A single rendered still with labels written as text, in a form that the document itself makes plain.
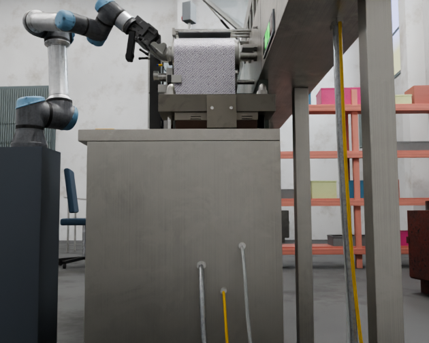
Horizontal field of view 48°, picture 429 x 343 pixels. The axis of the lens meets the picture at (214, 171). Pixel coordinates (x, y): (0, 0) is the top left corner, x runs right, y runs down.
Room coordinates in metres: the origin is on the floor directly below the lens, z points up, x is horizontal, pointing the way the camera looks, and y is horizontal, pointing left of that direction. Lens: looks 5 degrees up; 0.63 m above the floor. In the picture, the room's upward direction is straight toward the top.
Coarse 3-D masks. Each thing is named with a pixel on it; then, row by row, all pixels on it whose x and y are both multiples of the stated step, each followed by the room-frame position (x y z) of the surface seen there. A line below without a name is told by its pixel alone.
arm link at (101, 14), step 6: (102, 0) 1.83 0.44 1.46; (108, 0) 1.83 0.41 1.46; (96, 6) 1.84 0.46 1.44; (102, 6) 1.83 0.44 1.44; (108, 6) 1.83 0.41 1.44; (114, 6) 1.83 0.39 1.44; (120, 6) 1.85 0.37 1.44; (102, 12) 1.84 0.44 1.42; (108, 12) 1.83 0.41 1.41; (114, 12) 1.83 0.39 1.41; (120, 12) 1.83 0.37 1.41; (102, 18) 1.85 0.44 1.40; (108, 18) 1.85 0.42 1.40; (114, 18) 1.83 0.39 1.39; (108, 24) 1.87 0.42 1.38; (114, 24) 1.86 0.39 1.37
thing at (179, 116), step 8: (176, 112) 1.62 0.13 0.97; (184, 112) 1.62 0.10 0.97; (192, 112) 1.62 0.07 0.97; (200, 112) 1.62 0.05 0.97; (240, 112) 1.62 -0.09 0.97; (248, 112) 1.62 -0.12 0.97; (256, 112) 1.62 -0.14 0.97; (176, 120) 1.62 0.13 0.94; (184, 120) 1.62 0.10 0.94; (192, 120) 1.62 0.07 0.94; (200, 120) 1.62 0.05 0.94; (240, 120) 1.62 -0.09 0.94; (248, 120) 1.62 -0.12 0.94; (256, 120) 1.63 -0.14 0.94; (176, 128) 1.62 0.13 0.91; (184, 128) 1.62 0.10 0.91; (192, 128) 1.62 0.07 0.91; (200, 128) 1.62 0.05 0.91; (240, 128) 1.62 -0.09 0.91; (248, 128) 1.62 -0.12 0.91; (256, 128) 1.63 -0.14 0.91
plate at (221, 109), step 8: (208, 96) 1.59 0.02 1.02; (216, 96) 1.59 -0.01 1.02; (224, 96) 1.59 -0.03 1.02; (232, 96) 1.59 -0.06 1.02; (208, 104) 1.59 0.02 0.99; (216, 104) 1.59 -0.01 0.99; (224, 104) 1.59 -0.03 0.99; (232, 104) 1.59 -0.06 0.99; (208, 112) 1.59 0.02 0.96; (216, 112) 1.59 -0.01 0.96; (224, 112) 1.59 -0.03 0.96; (232, 112) 1.59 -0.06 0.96; (208, 120) 1.59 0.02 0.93; (216, 120) 1.59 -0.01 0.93; (224, 120) 1.59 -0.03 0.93; (232, 120) 1.59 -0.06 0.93; (208, 128) 1.60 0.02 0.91; (216, 128) 1.60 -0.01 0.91; (224, 128) 1.60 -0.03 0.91; (232, 128) 1.60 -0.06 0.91
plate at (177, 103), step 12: (168, 96) 1.61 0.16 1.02; (180, 96) 1.61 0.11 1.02; (192, 96) 1.61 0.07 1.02; (204, 96) 1.61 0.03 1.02; (240, 96) 1.61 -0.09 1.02; (252, 96) 1.61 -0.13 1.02; (264, 96) 1.61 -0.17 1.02; (168, 108) 1.61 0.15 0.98; (180, 108) 1.61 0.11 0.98; (192, 108) 1.61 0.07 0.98; (204, 108) 1.61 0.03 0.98; (240, 108) 1.61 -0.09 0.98; (252, 108) 1.61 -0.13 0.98; (264, 108) 1.61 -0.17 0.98
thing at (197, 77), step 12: (180, 72) 1.81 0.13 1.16; (192, 72) 1.81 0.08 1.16; (204, 72) 1.81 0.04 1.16; (216, 72) 1.81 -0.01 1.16; (228, 72) 1.81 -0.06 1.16; (180, 84) 1.81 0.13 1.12; (192, 84) 1.81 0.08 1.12; (204, 84) 1.81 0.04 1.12; (216, 84) 1.81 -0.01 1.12; (228, 84) 1.81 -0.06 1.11
